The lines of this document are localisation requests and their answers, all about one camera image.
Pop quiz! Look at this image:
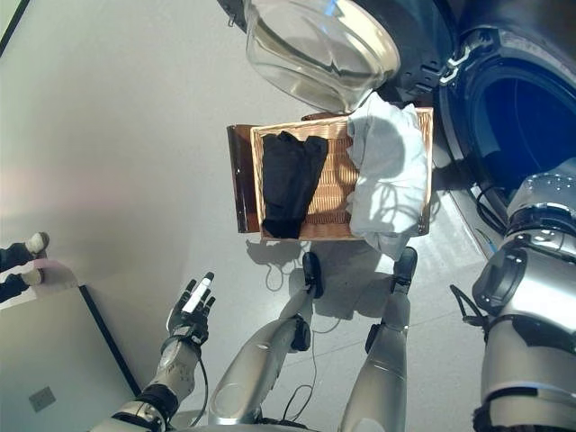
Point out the robot left hand black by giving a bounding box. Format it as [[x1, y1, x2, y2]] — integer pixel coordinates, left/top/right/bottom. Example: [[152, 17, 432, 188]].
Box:
[[166, 272, 216, 346]]

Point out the black garment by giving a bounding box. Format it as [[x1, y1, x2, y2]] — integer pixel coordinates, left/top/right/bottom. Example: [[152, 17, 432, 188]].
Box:
[[260, 130, 329, 240]]

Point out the white garment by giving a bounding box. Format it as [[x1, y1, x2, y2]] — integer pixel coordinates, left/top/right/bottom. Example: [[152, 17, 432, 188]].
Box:
[[346, 94, 429, 263]]

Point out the round washing machine door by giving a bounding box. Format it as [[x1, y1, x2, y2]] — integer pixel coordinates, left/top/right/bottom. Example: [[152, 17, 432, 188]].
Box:
[[215, 0, 456, 113]]

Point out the grey front-load washing machine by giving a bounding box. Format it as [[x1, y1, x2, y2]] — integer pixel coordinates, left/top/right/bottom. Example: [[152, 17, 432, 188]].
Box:
[[431, 0, 576, 263]]

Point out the robot left leg silver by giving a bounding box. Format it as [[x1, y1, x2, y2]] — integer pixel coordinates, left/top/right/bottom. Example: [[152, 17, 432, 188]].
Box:
[[209, 251, 324, 427]]

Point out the robot leg silver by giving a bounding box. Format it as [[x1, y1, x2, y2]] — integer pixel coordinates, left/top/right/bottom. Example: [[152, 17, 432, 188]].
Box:
[[339, 246, 419, 432], [209, 251, 324, 427]]

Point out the robot torso silver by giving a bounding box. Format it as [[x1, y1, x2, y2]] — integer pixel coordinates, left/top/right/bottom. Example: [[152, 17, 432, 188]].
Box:
[[179, 418, 352, 432]]

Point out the brown acrylic stand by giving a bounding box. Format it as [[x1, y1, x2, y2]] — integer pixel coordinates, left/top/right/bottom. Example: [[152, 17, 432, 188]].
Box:
[[226, 123, 265, 234]]

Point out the person foot white shoe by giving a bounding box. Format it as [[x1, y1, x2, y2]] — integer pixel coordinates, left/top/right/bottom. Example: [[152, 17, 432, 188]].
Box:
[[0, 265, 47, 305], [0, 231, 51, 274]]

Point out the robot right leg silver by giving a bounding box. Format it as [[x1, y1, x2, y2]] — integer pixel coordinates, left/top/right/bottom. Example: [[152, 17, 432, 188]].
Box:
[[339, 246, 419, 432]]

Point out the rectangular wicker laundry basket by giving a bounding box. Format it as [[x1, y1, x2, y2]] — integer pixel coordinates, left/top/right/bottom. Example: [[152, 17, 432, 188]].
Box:
[[249, 106, 435, 242]]

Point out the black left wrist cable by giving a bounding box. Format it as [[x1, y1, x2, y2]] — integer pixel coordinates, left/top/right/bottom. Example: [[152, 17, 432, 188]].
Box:
[[191, 346, 211, 427]]

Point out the grey wall outlet plate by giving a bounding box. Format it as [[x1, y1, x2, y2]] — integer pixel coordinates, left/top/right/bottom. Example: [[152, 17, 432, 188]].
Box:
[[28, 385, 58, 413]]

